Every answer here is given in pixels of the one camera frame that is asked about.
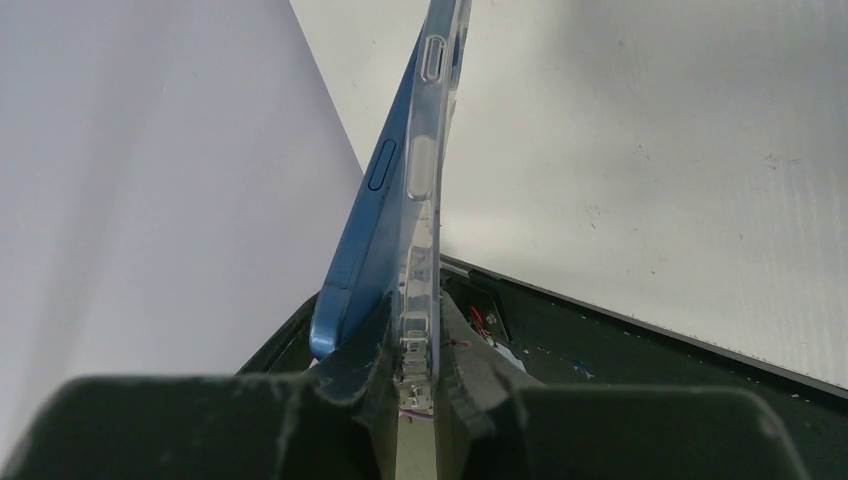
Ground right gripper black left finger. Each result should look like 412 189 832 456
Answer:
1 300 398 479

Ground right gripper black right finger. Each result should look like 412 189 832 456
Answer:
434 295 808 479

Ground black phone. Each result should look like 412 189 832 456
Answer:
309 38 421 361

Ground clear transparent phone case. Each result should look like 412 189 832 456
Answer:
392 1 472 414

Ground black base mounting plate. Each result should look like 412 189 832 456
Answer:
249 271 847 479

